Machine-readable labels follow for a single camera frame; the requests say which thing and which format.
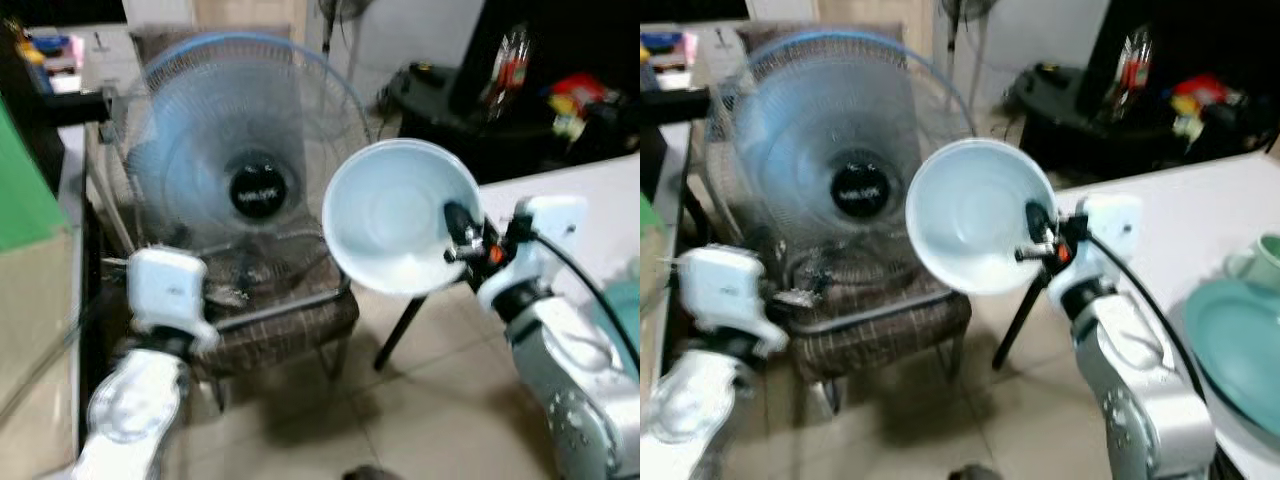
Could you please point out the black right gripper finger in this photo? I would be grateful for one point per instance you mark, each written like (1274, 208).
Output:
(460, 222)
(1038, 220)

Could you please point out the white bowl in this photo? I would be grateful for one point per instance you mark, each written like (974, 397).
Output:
(965, 215)
(385, 215)

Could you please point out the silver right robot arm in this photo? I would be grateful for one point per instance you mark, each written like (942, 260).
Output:
(565, 380)
(1140, 390)

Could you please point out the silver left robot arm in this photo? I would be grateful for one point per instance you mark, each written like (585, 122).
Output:
(130, 405)
(690, 410)

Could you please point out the black low cabinet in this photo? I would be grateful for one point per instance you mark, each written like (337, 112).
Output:
(1070, 135)
(450, 135)

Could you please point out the black table leg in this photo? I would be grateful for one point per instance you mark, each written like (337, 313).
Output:
(1018, 325)
(400, 333)

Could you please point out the teal plate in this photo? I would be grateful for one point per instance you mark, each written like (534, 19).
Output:
(625, 325)
(1240, 350)

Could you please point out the green panel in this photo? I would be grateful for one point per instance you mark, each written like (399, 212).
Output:
(25, 190)
(650, 215)

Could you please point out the clear red snack bag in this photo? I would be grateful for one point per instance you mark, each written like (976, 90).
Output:
(510, 70)
(1135, 70)

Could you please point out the red yellow snack bag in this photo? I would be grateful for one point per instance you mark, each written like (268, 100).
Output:
(1200, 95)
(578, 95)

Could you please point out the green cup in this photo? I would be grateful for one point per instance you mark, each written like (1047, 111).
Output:
(1262, 262)

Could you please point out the grey standing fan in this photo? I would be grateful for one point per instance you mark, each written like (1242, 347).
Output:
(965, 12)
(340, 12)

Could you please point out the black television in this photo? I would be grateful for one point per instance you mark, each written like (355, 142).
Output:
(580, 35)
(1210, 35)

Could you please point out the black shelf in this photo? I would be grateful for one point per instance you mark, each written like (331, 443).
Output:
(675, 105)
(75, 107)

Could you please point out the blue electric fan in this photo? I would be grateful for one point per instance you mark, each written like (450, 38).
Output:
(200, 150)
(800, 140)

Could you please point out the blue box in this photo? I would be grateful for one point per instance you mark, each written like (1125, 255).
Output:
(50, 45)
(662, 42)

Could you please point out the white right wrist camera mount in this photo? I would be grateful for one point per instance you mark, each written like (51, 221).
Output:
(550, 225)
(1110, 225)

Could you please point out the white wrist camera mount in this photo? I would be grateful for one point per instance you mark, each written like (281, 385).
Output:
(168, 290)
(1110, 225)
(725, 290)
(550, 225)

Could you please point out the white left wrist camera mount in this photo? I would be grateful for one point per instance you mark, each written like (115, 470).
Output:
(725, 290)
(168, 290)

